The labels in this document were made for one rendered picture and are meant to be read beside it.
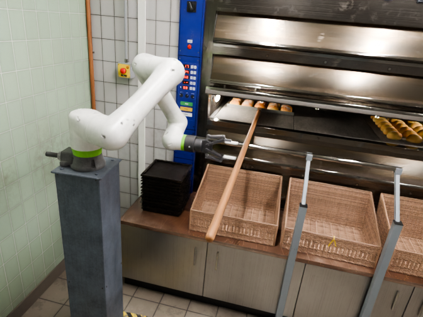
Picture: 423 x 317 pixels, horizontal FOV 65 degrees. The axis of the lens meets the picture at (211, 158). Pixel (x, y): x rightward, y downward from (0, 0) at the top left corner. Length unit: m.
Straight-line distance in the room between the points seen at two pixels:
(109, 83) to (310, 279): 1.91
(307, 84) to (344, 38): 0.34
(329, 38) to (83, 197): 1.65
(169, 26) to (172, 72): 0.90
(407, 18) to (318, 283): 1.62
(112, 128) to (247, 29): 1.24
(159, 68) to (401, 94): 1.50
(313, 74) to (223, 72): 0.57
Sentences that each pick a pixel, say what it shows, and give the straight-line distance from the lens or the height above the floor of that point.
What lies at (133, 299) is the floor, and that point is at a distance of 2.55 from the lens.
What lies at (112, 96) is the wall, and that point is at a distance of 2.60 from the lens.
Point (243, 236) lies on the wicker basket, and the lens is 2.12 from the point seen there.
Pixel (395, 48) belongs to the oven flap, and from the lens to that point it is 2.29.
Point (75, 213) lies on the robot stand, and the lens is 1.58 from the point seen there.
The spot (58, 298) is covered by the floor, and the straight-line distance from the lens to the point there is 2.66.
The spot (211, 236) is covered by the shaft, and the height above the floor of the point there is 1.20.
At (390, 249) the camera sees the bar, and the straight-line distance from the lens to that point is 2.04.
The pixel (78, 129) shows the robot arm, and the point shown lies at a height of 1.39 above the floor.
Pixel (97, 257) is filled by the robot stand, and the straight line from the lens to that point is 1.67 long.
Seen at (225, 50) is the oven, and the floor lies 1.66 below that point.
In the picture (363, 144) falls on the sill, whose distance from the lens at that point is 2.39.
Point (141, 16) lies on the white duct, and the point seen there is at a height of 1.82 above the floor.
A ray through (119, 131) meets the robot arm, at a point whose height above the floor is 1.42.
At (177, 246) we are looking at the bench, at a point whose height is 0.46.
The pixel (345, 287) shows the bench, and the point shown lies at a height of 0.44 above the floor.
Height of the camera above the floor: 1.84
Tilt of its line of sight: 23 degrees down
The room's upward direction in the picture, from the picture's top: 5 degrees clockwise
